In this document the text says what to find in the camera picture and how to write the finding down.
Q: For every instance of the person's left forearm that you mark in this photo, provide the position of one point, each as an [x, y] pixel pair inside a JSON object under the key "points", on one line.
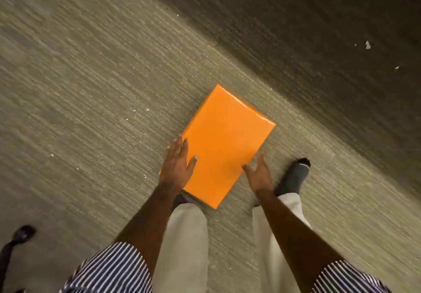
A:
{"points": [[149, 227]]}

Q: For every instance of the beige trousers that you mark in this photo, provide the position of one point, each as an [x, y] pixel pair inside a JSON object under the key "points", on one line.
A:
{"points": [[184, 246]]}

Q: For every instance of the orange box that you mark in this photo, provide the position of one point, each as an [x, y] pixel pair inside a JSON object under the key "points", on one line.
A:
{"points": [[227, 138]]}

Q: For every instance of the person's right forearm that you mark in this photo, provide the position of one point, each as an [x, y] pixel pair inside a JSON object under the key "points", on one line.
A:
{"points": [[289, 237]]}

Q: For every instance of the person's right hand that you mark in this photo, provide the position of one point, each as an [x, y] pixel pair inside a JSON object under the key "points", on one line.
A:
{"points": [[261, 179]]}

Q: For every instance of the white paper scrap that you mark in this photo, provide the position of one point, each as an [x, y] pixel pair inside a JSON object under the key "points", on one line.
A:
{"points": [[367, 44]]}

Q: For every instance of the grey sock with black toe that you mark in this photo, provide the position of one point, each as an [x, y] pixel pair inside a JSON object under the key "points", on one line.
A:
{"points": [[294, 176], [179, 200]]}

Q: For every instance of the striped blue white shirt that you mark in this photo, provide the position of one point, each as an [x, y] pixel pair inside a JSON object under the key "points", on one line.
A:
{"points": [[108, 269]]}

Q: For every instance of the person's left hand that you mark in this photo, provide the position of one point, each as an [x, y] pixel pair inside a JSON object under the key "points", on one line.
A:
{"points": [[176, 169]]}

